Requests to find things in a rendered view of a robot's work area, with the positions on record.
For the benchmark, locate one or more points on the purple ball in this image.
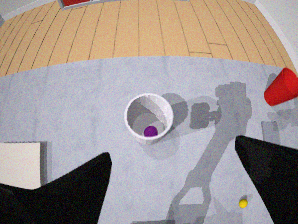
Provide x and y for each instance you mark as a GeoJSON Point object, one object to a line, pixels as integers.
{"type": "Point", "coordinates": [150, 131]}

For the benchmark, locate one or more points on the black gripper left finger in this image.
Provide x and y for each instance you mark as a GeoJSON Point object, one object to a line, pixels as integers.
{"type": "Point", "coordinates": [75, 198]}

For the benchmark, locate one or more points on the grey flat rectangular plate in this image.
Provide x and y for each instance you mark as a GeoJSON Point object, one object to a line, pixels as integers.
{"type": "Point", "coordinates": [270, 132]}

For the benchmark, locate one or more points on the white cup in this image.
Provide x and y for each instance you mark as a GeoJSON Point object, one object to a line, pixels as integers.
{"type": "Point", "coordinates": [148, 110]}

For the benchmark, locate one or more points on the cream flat rectangular block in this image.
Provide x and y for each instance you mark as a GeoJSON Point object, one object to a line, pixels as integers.
{"type": "Point", "coordinates": [22, 165]}

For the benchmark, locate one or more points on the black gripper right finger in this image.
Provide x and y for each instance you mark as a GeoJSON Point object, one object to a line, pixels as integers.
{"type": "Point", "coordinates": [273, 168]}

